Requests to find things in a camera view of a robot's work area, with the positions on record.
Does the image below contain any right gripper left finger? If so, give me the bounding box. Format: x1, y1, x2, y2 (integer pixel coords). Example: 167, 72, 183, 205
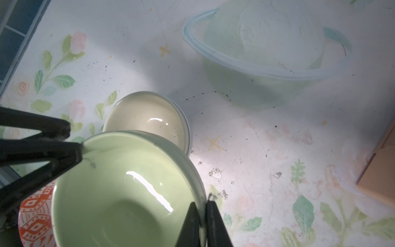
175, 202, 200, 247

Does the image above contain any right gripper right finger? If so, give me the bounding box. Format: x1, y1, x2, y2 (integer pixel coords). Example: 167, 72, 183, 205
206, 194, 233, 247

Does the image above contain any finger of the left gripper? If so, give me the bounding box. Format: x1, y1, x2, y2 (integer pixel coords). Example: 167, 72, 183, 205
1, 140, 83, 213
1, 107, 71, 141

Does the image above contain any light green bowl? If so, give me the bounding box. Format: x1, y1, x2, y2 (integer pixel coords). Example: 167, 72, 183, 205
51, 131, 206, 247

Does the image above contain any red patterned bowl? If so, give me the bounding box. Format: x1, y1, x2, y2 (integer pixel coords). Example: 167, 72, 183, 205
18, 182, 57, 247

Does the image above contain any cream bowl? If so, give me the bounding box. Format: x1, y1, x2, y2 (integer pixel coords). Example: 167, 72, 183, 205
103, 91, 188, 152

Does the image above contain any white bowl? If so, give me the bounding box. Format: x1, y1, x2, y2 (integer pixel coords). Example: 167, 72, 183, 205
165, 97, 193, 156

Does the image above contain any peach plastic file organizer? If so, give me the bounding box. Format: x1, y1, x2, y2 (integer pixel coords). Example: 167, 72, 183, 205
357, 120, 395, 208

